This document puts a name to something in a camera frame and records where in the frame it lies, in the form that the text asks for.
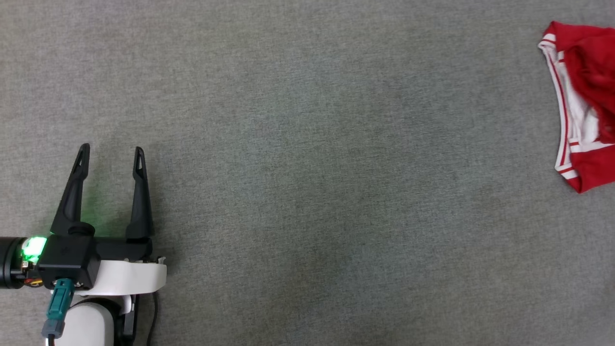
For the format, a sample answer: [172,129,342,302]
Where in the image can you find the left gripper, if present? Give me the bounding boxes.
[0,143,167,297]

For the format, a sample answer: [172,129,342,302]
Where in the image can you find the red and white garment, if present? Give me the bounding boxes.
[537,21,615,194]

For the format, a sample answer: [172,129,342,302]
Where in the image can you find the teal camera cable connector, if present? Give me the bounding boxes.
[42,279,75,346]

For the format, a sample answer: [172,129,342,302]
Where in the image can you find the thin black cable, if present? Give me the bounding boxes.
[146,291,160,346]

